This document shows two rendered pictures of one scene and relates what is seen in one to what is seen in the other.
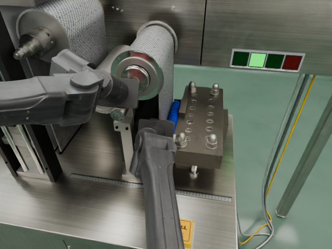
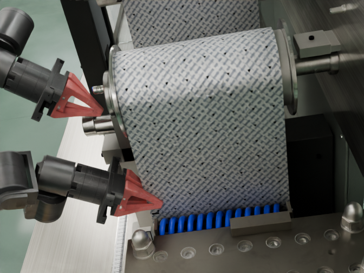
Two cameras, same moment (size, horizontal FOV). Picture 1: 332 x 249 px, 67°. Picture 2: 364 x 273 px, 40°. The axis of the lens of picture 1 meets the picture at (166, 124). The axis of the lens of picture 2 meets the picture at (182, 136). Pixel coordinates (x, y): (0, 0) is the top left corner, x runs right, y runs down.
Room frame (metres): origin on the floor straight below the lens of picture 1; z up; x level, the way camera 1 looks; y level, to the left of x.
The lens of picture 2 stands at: (0.63, -0.62, 1.63)
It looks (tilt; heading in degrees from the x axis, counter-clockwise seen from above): 35 degrees down; 86
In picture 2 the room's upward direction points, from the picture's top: 12 degrees counter-clockwise
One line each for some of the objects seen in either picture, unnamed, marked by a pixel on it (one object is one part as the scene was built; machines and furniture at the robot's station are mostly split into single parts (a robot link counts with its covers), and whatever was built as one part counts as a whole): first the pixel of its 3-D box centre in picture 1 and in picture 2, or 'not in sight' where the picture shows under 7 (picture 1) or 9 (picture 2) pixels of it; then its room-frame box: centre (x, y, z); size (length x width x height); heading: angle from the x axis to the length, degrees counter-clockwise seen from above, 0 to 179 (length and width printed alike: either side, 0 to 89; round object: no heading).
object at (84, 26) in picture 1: (110, 81); (203, 89); (0.75, 0.19, 1.16); 0.39 x 0.23 x 0.51; 80
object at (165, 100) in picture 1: (166, 100); (214, 177); (0.72, 0.00, 1.10); 0.23 x 0.01 x 0.18; 170
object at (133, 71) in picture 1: (135, 78); (115, 93); (0.60, 0.08, 1.25); 0.07 x 0.02 x 0.07; 80
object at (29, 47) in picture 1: (23, 51); not in sight; (0.57, 0.34, 1.33); 0.06 x 0.03 x 0.03; 170
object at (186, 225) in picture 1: (179, 231); not in sight; (0.35, -0.04, 0.91); 0.07 x 0.07 x 0.02; 80
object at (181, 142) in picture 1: (181, 138); (141, 241); (0.58, -0.05, 1.05); 0.04 x 0.04 x 0.04
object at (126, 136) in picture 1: (127, 139); (129, 176); (0.58, 0.12, 1.05); 0.06 x 0.05 x 0.31; 170
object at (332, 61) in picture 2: not in sight; (312, 63); (0.90, 0.03, 1.25); 0.07 x 0.04 x 0.04; 170
